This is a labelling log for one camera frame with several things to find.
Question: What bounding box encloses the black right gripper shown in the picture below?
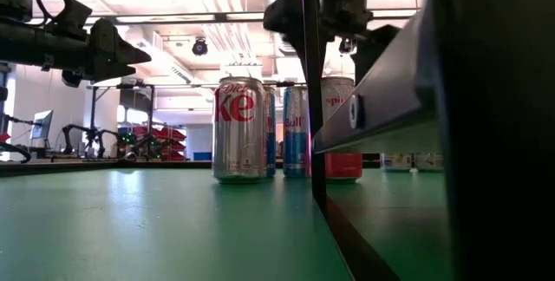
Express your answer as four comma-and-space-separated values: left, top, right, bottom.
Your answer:
284, 10, 400, 85

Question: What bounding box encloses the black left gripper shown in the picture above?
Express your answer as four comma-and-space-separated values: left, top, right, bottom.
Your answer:
42, 16, 153, 88

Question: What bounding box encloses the blue silver Red Bull can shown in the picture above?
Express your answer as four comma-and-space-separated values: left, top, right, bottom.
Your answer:
282, 85, 310, 179
263, 84, 278, 179

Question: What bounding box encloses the white red Spindrift can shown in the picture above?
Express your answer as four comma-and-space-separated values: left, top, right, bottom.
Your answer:
320, 75, 363, 184

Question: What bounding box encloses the silver Diet Coke can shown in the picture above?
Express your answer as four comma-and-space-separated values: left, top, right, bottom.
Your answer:
211, 75, 269, 186

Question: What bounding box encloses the red bin rack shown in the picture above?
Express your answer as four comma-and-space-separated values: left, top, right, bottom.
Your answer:
129, 123, 188, 162

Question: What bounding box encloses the grey computer monitor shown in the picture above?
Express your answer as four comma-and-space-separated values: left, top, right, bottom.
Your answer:
29, 108, 55, 141

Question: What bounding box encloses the white Celsius can black lid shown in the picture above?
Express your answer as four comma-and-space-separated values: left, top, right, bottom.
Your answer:
380, 153, 413, 173

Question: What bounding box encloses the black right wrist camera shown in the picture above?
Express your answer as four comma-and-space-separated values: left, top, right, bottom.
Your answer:
262, 0, 304, 36

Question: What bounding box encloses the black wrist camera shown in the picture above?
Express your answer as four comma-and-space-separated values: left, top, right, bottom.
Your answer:
262, 0, 304, 36
55, 0, 94, 36

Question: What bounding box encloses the black background rig frame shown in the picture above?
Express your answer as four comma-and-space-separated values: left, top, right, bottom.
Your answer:
86, 82, 157, 160

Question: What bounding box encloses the black overhead frame beam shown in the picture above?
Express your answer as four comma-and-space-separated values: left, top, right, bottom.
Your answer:
25, 9, 417, 25

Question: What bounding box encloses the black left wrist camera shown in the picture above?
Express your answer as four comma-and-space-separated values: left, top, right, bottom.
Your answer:
55, 0, 94, 36

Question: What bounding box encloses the black table frame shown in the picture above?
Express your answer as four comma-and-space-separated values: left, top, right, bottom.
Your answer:
0, 158, 382, 179

